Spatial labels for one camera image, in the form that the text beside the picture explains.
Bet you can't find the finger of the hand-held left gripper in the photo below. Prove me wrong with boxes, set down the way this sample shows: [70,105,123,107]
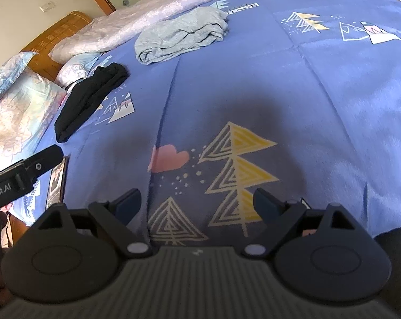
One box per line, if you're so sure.
[15,145,64,191]

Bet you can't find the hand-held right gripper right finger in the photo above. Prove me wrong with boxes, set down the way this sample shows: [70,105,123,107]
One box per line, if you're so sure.
[242,188,371,257]

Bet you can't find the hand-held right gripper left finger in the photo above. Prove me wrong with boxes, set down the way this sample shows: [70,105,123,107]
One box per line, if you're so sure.
[27,188,152,257]

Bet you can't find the light grey pants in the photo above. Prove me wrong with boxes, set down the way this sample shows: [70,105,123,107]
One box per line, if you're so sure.
[134,7,230,65]

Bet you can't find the black pants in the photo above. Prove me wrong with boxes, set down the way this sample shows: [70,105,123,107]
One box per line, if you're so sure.
[54,62,130,143]

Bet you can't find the smartphone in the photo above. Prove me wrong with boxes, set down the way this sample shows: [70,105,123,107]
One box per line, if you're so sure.
[45,156,70,211]

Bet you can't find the pink floral pillow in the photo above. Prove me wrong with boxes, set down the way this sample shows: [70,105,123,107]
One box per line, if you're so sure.
[0,69,67,176]

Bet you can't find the blue floral pillow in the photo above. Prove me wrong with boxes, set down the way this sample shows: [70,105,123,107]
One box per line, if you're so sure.
[0,51,39,110]

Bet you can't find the small floral pillow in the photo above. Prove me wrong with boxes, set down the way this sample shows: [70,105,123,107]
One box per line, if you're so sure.
[55,53,101,89]

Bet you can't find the blue printed blanket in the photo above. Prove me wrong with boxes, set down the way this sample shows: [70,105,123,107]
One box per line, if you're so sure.
[12,0,401,245]

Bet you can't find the wooden headboard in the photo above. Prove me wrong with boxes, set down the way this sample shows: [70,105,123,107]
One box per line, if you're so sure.
[19,11,92,74]

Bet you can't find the person's dark clothing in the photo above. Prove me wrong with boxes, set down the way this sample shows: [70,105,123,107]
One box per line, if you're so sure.
[374,226,401,308]

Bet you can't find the lavender floral quilt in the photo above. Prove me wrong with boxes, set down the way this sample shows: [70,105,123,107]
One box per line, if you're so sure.
[50,0,401,63]

